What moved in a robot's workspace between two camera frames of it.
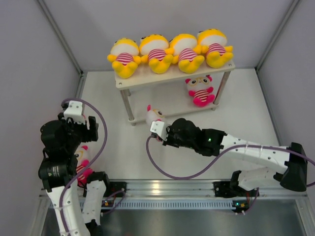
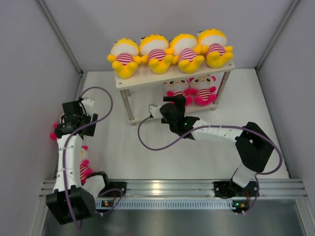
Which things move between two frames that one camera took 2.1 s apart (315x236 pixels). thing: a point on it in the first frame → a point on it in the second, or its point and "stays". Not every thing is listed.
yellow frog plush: x=124 y=55 stays
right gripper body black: x=172 y=140 → x=179 y=102
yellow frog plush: x=185 y=51 stays
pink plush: x=153 y=115 → x=176 y=88
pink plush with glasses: x=82 y=154 stays
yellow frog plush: x=154 y=48 stays
